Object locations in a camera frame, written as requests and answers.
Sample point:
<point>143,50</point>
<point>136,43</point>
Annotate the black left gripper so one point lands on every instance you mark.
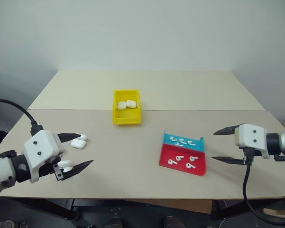
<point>47,167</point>

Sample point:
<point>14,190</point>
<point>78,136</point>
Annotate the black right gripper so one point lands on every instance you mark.
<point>236,137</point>

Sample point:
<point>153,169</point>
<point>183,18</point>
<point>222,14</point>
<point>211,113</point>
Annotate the white earbud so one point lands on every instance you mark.
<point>193,158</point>
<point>191,142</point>
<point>182,140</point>
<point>173,138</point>
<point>189,165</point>
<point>179,158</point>
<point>171,162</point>
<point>178,144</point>

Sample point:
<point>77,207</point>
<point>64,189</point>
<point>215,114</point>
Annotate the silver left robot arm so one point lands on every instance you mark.
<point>1,169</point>

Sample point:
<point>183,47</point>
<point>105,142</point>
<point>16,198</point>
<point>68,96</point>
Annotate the yellow plastic bin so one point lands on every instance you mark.
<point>127,117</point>

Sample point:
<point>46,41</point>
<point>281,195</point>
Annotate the blue plastic tray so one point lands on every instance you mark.
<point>199,147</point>

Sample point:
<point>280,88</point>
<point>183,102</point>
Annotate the red plastic tray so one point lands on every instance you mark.
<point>180,169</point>

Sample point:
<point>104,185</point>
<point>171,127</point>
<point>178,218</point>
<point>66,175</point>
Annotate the brown board under table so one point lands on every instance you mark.
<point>168,205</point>

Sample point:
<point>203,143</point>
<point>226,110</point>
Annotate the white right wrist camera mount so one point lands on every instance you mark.
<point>251,136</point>

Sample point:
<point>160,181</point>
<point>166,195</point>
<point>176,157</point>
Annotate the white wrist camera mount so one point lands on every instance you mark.
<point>251,136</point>
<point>41,145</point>

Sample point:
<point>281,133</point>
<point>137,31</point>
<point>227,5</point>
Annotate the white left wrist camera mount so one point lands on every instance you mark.
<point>41,145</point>

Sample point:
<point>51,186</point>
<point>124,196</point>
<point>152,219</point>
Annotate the black metal table frame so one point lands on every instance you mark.
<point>50,209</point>

